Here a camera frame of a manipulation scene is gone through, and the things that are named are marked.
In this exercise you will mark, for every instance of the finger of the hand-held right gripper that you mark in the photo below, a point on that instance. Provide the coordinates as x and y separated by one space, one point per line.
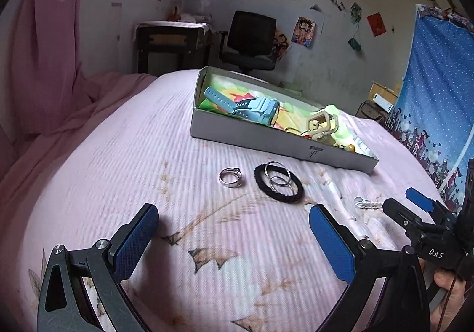
420 198
400 213

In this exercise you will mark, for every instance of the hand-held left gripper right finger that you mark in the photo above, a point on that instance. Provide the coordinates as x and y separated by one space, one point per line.
331 243

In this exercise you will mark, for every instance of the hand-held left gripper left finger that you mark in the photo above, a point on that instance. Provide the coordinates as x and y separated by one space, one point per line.
133 243

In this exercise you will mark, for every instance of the long white cardboard box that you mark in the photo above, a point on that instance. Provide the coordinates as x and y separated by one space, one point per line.
266 145

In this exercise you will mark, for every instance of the beige hair claw clip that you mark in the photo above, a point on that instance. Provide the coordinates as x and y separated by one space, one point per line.
322 124

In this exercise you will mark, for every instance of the blue smartwatch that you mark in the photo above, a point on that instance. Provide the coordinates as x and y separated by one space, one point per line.
255 108

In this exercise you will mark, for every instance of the person's right hand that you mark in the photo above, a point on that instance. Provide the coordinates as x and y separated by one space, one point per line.
446 287

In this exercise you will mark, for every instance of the pink floral bedsheet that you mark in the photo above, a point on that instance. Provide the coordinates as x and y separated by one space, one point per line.
148 176

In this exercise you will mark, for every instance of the small silver hoop earring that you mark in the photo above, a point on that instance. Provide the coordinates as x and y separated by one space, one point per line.
271 185

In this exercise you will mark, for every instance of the blue printed fabric wardrobe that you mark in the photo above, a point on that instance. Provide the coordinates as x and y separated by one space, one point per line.
433 102

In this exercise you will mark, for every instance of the large silver hoop earring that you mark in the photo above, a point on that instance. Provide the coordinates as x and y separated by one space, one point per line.
267 169

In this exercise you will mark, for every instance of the dark folding chair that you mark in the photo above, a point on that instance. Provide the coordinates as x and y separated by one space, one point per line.
370 111

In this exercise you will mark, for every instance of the light wooden cabinet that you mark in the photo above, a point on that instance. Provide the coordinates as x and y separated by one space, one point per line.
385 95

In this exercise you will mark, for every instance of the colourful printed cloth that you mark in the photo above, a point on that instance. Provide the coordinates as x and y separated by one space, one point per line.
292 109

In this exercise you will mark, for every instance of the green hanging pouch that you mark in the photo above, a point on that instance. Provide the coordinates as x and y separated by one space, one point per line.
355 44

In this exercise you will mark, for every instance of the red diamond paper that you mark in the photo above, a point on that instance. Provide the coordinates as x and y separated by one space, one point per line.
376 24

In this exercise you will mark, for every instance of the dark wooden desk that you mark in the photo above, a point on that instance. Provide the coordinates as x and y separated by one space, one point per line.
166 39

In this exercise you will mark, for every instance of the pink curtain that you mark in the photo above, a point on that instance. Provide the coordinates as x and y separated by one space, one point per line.
55 39

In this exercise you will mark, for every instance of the black office chair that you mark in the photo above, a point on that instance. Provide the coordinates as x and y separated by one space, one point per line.
250 32

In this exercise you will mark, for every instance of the stack of books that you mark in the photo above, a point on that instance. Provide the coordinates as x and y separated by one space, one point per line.
189 17

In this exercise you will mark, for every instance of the green-toned wall photo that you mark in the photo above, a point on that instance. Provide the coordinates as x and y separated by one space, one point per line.
355 12

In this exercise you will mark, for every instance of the cartoon wall poster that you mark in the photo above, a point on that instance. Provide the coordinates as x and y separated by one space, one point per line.
304 32

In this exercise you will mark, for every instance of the orange cartoon wall sticker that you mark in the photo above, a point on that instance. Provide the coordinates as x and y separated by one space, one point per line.
282 41

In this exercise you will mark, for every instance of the white wall paper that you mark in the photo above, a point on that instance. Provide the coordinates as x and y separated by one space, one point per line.
320 15

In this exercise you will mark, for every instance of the small wall photos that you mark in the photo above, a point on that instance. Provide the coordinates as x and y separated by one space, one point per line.
336 1

